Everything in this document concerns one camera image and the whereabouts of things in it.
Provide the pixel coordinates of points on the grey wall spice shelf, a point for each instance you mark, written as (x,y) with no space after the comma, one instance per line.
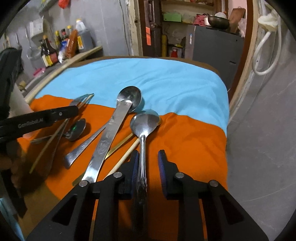
(46,5)

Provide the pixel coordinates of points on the blue white seasoning packet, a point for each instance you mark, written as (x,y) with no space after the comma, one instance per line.
(62,52)

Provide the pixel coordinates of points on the orange-brown spice packet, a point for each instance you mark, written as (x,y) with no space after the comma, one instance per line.
(72,45)

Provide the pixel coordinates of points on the red plastic bag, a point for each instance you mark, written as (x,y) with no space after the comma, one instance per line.
(63,3)

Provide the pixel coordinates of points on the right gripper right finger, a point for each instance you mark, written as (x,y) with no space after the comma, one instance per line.
(180,187)

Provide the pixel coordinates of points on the steel fork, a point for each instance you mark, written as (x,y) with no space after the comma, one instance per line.
(47,157)

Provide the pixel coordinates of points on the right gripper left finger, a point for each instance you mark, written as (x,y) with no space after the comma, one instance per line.
(109,192)

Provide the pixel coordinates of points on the white rubber gloves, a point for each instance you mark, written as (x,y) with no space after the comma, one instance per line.
(269,22)

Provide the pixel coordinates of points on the dark metal bowl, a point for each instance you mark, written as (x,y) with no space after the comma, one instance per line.
(218,22)

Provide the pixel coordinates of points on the person's left hand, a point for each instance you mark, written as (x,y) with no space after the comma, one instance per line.
(17,103)

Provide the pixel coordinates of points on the dark soy sauce bottle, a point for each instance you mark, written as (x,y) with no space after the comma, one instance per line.
(45,56)

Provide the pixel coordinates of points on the white red rice sack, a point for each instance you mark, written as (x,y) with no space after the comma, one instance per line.
(174,52)

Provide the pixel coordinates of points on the green box on shelf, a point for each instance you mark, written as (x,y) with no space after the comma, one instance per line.
(172,17)

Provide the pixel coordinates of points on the brown sauce bottle yellow label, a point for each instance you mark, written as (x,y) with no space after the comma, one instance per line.
(51,55)

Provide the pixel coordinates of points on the wooden shelf unit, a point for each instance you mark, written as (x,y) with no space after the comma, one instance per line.
(188,9)

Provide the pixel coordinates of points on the grey cabinet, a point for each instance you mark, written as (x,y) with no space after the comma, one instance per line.
(218,49)

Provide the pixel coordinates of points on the large steel ladle spoon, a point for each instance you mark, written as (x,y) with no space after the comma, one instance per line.
(127,101)

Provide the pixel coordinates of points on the large oil jug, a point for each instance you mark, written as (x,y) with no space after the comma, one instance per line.
(84,38)

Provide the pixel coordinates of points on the steel spoon patterned handle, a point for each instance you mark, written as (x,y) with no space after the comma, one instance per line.
(142,125)

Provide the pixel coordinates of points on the white wall box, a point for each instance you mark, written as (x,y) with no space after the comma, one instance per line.
(36,27)

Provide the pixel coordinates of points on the wire mesh strainer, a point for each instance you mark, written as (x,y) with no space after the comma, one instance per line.
(33,53)

